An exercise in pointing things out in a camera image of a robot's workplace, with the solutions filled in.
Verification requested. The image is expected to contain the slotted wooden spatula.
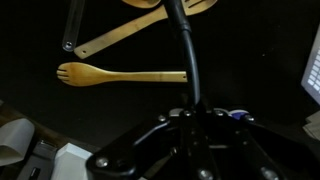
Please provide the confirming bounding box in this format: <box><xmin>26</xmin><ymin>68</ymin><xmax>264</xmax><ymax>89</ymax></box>
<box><xmin>73</xmin><ymin>0</ymin><xmax>218</xmax><ymax>60</ymax></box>

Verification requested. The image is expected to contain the beige funnel-shaped object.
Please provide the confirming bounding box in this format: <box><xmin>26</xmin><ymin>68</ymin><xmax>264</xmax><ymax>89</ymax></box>
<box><xmin>0</xmin><ymin>117</ymin><xmax>36</xmax><ymax>167</ymax></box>

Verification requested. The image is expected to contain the round black table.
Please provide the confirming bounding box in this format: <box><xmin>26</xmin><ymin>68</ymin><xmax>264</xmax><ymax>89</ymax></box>
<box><xmin>0</xmin><ymin>0</ymin><xmax>320</xmax><ymax>148</ymax></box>

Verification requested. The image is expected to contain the wooden fork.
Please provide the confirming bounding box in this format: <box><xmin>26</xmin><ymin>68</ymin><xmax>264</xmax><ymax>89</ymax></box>
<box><xmin>56</xmin><ymin>61</ymin><xmax>189</xmax><ymax>88</ymax></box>

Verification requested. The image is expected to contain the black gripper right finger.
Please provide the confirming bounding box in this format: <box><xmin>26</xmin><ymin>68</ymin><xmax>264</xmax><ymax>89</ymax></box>
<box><xmin>200</xmin><ymin>103</ymin><xmax>311</xmax><ymax>180</ymax></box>

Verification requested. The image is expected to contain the clear plastic utensil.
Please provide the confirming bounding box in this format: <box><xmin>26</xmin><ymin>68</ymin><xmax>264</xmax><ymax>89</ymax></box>
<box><xmin>61</xmin><ymin>0</ymin><xmax>86</xmax><ymax>53</ymax></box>

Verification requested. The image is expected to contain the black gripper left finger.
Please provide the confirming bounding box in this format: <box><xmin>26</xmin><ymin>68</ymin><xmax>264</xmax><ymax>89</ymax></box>
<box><xmin>85</xmin><ymin>96</ymin><xmax>201</xmax><ymax>180</ymax></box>

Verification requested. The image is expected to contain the white plastic basket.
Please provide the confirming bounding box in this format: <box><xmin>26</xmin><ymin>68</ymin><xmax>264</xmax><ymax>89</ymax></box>
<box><xmin>300</xmin><ymin>24</ymin><xmax>320</xmax><ymax>106</ymax></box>

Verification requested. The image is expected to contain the wooden spoon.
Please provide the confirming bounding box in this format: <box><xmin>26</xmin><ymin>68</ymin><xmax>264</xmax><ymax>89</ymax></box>
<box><xmin>121</xmin><ymin>0</ymin><xmax>162</xmax><ymax>10</ymax></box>

